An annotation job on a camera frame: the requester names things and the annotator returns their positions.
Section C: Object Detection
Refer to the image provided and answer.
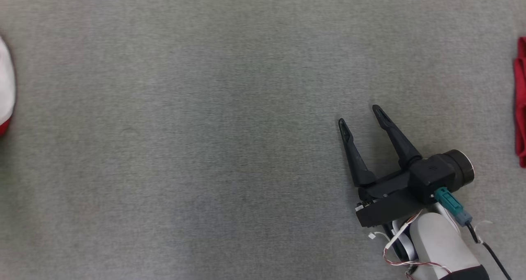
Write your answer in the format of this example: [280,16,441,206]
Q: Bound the red Bulls basketball jersey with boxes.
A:
[513,37,526,168]

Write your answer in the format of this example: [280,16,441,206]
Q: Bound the thin red white wires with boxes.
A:
[368,209,452,277]

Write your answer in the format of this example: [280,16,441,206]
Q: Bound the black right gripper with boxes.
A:
[338,104,432,228]

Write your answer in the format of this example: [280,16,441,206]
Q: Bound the red white shorts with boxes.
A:
[0,36,17,138]

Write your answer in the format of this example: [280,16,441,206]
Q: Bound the teal plug black cable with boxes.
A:
[434,186,513,280]

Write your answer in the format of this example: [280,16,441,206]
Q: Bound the grey fabric sofa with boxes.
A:
[0,0,526,280]

